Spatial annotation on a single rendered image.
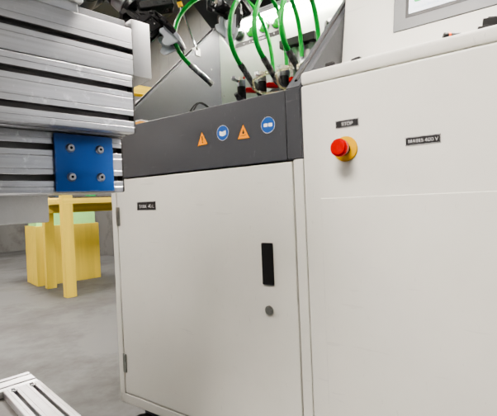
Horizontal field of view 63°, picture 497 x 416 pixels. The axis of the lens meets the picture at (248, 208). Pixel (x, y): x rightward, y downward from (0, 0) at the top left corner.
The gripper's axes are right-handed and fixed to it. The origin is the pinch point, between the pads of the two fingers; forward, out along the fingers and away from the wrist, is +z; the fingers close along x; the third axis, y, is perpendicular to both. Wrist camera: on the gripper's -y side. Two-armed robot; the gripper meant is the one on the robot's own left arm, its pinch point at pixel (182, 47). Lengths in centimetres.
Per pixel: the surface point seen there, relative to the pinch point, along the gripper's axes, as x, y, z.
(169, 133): 6.0, 27.0, 17.8
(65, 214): -227, 45, -38
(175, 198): 3, 39, 31
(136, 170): -8.0, 37.7, 16.3
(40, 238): -297, 70, -54
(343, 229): 40, 30, 64
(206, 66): -31.1, -20.4, 1.1
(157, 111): -20.4, 13.4, 4.0
